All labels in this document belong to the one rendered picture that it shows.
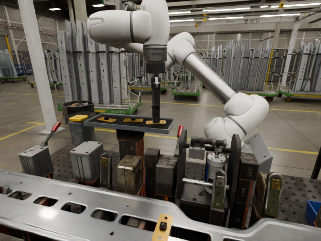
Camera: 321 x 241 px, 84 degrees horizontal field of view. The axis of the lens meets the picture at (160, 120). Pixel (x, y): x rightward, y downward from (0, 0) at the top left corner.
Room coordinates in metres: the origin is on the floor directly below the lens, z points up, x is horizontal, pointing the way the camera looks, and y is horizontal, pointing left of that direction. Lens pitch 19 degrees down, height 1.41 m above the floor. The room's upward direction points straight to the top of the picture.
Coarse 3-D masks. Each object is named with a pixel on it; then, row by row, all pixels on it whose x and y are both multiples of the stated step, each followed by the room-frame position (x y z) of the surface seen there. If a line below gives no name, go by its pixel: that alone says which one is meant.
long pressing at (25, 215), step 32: (32, 192) 0.48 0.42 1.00; (64, 192) 0.48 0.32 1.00; (96, 192) 0.48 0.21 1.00; (0, 224) 0.36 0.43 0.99; (32, 224) 0.36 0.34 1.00; (64, 224) 0.36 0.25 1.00; (96, 224) 0.36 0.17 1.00; (192, 224) 0.36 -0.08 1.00; (256, 224) 0.36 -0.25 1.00; (288, 224) 0.36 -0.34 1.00
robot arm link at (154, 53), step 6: (144, 48) 0.69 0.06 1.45; (150, 48) 0.67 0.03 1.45; (156, 48) 0.67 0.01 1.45; (162, 48) 0.68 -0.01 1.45; (144, 54) 0.69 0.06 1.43; (150, 54) 0.67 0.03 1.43; (156, 54) 0.67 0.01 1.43; (162, 54) 0.68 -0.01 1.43; (144, 60) 0.69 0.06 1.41; (150, 60) 0.67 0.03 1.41; (156, 60) 0.67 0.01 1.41; (162, 60) 0.68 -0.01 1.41
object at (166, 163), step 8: (160, 160) 0.55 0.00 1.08; (168, 160) 0.55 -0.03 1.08; (176, 160) 0.55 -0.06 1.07; (160, 168) 0.51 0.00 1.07; (168, 168) 0.50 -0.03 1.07; (176, 168) 0.55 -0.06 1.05; (160, 176) 0.51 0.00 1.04; (168, 176) 0.50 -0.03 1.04; (176, 176) 0.55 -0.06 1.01; (160, 184) 0.51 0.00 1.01; (168, 184) 0.50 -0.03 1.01; (176, 184) 0.56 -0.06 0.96; (160, 192) 0.51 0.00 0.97; (168, 192) 0.50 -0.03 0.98; (168, 200) 0.51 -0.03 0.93; (176, 232) 0.58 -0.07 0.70
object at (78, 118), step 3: (72, 117) 0.79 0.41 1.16; (75, 117) 0.79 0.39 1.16; (78, 117) 0.79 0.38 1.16; (81, 117) 0.79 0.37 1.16; (84, 117) 0.79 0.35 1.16; (87, 117) 0.81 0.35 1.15; (72, 120) 0.77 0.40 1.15; (75, 120) 0.76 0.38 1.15; (78, 120) 0.76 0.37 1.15; (81, 120) 0.77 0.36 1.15
